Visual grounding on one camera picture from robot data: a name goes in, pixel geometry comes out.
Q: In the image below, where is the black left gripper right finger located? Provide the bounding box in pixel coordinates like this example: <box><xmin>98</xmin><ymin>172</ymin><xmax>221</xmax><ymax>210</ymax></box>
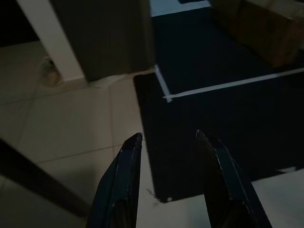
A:
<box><xmin>195</xmin><ymin>129</ymin><xmax>273</xmax><ymax>228</ymax></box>

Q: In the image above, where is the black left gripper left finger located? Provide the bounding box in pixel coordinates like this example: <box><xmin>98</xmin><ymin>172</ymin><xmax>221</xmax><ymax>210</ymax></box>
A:
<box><xmin>85</xmin><ymin>132</ymin><xmax>143</xmax><ymax>228</ymax></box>

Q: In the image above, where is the black floor mat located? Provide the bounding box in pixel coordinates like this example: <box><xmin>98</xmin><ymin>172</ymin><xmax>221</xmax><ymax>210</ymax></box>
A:
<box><xmin>133</xmin><ymin>0</ymin><xmax>304</xmax><ymax>203</ymax></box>

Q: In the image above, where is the dark slanted table leg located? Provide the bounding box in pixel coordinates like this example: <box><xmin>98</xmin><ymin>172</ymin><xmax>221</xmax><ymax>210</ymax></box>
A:
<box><xmin>0</xmin><ymin>137</ymin><xmax>92</xmax><ymax>218</ymax></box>

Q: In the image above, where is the white tape strip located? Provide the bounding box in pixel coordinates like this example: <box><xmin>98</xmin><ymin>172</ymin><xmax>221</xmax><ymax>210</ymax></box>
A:
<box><xmin>154</xmin><ymin>64</ymin><xmax>304</xmax><ymax>103</ymax></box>

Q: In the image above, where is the dark cabinet panel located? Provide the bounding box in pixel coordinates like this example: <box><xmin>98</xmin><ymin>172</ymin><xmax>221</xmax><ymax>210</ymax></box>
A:
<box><xmin>48</xmin><ymin>0</ymin><xmax>156</xmax><ymax>83</ymax></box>

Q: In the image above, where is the brown cardboard box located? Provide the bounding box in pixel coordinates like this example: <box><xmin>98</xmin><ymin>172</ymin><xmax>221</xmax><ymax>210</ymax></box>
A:
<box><xmin>209</xmin><ymin>0</ymin><xmax>304</xmax><ymax>69</ymax></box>

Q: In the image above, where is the white door frame post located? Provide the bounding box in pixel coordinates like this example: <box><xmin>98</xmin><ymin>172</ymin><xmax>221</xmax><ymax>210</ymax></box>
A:
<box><xmin>16</xmin><ymin>0</ymin><xmax>86</xmax><ymax>83</ymax></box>

